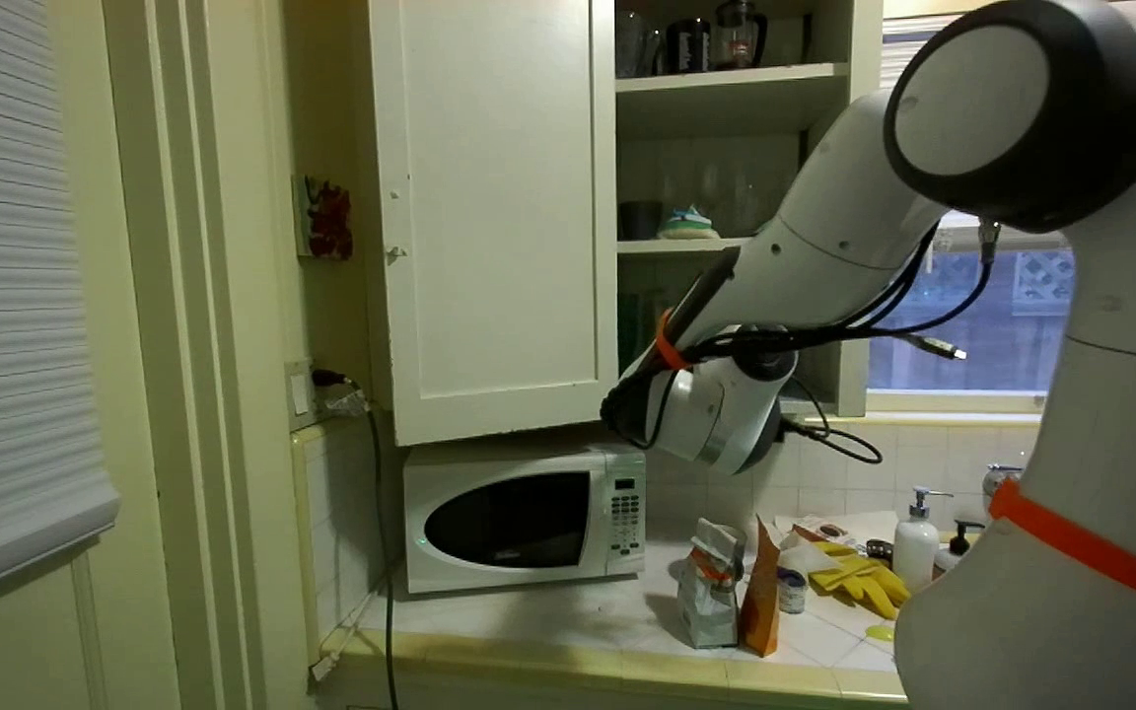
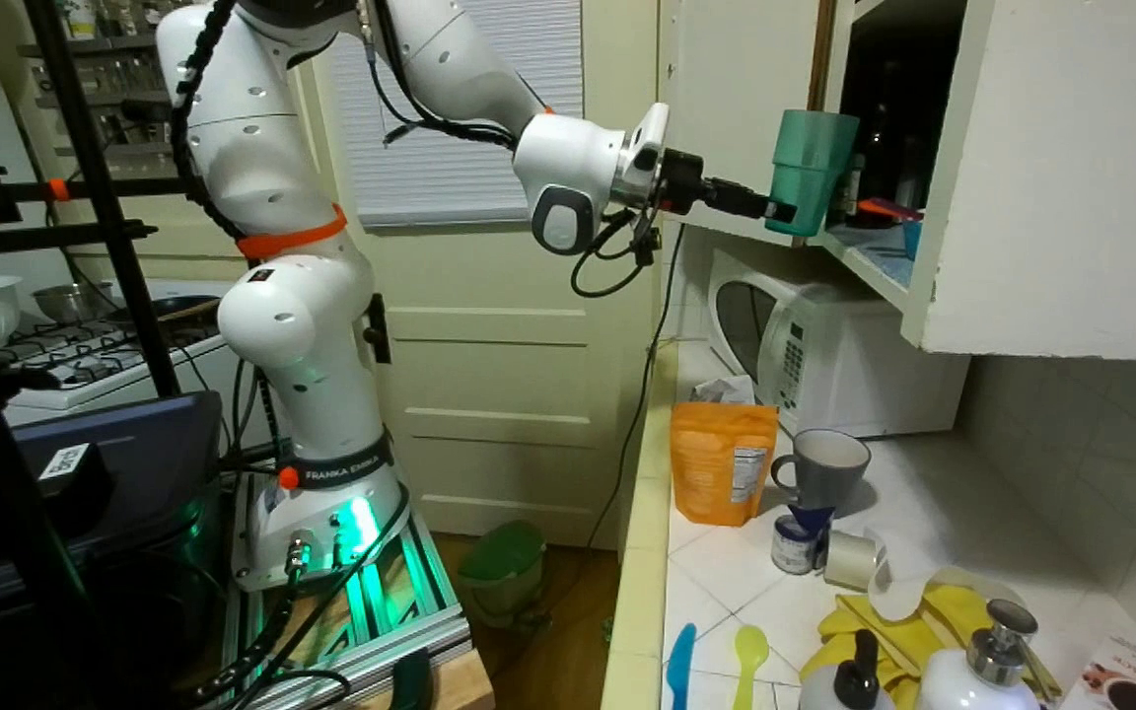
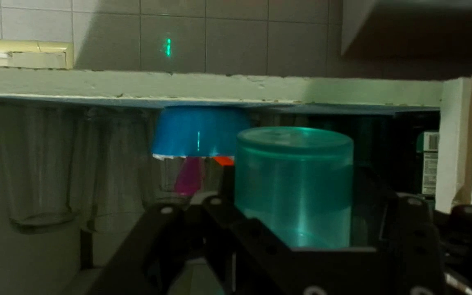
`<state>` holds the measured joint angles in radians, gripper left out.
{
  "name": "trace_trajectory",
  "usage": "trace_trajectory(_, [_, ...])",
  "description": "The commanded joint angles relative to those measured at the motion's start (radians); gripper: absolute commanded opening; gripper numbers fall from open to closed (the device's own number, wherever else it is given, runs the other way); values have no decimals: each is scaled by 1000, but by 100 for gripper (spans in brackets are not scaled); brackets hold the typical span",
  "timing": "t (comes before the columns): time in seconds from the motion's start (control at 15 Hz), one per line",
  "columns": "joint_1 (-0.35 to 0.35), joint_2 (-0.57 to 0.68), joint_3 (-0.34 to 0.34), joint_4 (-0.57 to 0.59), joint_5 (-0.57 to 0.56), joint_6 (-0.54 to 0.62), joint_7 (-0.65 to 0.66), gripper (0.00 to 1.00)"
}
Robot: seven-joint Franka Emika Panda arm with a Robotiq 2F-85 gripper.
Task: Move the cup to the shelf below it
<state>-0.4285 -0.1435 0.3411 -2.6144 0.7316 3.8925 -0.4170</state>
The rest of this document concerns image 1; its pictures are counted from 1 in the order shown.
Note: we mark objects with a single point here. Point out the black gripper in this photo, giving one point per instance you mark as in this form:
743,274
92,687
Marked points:
635,408

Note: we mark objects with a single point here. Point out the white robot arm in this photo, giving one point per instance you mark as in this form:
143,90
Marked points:
1094,434

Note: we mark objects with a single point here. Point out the white shelf board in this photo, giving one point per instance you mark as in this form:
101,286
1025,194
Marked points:
727,91

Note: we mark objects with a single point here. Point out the white microwave oven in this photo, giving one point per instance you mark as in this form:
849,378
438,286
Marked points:
522,520

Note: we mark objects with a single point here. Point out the white plate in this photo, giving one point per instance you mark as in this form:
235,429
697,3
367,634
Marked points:
687,240

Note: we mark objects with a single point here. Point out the green domed lid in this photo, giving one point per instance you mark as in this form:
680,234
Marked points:
687,219

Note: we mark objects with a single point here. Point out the crumpled grey white bag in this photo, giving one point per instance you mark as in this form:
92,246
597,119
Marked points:
712,592

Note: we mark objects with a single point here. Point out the orange snack bag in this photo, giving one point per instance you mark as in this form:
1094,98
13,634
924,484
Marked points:
761,599

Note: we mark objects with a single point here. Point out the small white blue can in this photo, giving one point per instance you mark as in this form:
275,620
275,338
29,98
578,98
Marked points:
793,592

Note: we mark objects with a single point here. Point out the yellow rubber gloves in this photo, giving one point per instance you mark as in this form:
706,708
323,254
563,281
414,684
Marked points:
864,582

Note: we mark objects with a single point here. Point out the white soap pump bottle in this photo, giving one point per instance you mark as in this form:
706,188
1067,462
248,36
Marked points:
918,545

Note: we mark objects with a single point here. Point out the bottle with black pump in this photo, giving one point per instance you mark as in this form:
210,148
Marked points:
965,540

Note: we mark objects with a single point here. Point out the dark glass jar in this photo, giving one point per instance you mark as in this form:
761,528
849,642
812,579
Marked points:
739,36
635,40

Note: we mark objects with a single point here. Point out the kitchen window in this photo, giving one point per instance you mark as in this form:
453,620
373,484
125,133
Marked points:
1003,342

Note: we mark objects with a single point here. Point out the white window blind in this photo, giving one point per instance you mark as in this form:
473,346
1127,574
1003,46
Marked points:
16,288

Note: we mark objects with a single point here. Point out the white panelled door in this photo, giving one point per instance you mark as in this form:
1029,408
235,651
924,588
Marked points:
16,658

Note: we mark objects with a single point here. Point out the white wall cabinet door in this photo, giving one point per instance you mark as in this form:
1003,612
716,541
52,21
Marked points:
495,210

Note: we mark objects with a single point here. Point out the red wall decoration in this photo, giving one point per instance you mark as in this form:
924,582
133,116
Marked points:
327,219

